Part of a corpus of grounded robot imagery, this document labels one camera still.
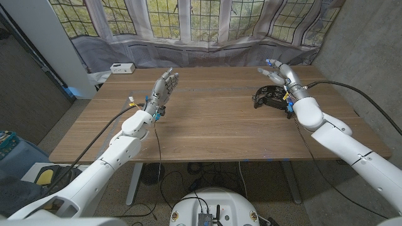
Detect teal patterned basket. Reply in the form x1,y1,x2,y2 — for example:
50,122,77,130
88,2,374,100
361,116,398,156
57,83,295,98
0,130,20,160

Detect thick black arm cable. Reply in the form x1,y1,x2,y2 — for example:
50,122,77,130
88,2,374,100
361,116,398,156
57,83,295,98
306,80,402,136
43,104,145,192

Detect thin black left wrist cable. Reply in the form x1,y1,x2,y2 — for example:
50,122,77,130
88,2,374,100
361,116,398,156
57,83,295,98
121,121,163,219

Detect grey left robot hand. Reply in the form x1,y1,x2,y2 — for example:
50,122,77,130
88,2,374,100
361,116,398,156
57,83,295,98
143,67,180,117

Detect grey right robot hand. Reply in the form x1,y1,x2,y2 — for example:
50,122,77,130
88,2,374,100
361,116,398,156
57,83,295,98
257,58,311,100

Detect printed window backdrop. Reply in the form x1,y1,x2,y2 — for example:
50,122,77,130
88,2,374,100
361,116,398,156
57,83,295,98
48,0,346,75

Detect black half-moon tambourine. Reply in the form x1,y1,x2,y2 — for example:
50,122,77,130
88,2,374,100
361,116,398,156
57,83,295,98
252,84,296,119

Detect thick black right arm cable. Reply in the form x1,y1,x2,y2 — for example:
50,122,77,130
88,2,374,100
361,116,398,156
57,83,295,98
306,80,402,136

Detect round black floor fan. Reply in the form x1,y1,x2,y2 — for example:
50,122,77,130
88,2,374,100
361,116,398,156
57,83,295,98
140,162,166,186

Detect black yellow foot pedal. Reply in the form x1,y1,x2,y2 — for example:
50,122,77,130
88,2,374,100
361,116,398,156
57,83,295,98
34,166,62,186

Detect white table leg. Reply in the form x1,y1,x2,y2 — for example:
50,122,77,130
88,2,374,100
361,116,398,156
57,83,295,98
125,162,144,207

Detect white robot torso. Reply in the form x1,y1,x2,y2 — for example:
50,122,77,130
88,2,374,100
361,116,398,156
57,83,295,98
169,187,261,226

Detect white floor cable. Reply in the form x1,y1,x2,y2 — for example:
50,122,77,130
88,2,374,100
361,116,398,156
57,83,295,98
237,161,249,200

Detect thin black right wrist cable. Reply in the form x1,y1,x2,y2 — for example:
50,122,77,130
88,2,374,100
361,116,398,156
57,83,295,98
292,116,389,220

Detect grey electronics module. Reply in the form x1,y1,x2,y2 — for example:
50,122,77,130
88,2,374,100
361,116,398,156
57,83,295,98
197,212,214,226

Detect white floor board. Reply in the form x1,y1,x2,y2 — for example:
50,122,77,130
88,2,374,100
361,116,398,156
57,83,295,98
20,162,92,183

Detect white power box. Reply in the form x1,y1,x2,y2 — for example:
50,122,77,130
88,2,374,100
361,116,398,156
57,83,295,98
110,62,136,75

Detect dark shoe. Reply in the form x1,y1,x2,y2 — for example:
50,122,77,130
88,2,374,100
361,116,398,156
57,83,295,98
46,167,83,192

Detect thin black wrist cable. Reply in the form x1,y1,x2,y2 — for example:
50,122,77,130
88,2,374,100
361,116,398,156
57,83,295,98
292,116,389,220
121,121,163,219

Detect white pillar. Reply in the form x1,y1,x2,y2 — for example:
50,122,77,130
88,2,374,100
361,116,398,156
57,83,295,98
0,0,97,100

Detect grey table leg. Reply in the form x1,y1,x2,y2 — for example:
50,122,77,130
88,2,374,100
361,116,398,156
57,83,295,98
281,160,303,205

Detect person leg in blue jeans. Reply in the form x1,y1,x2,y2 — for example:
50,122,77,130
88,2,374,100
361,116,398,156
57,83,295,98
0,136,53,219

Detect tangled black floor cables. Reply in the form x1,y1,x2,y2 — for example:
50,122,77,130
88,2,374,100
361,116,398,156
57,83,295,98
187,161,239,192

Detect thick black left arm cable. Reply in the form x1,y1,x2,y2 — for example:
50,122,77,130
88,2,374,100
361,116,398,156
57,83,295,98
43,104,145,192

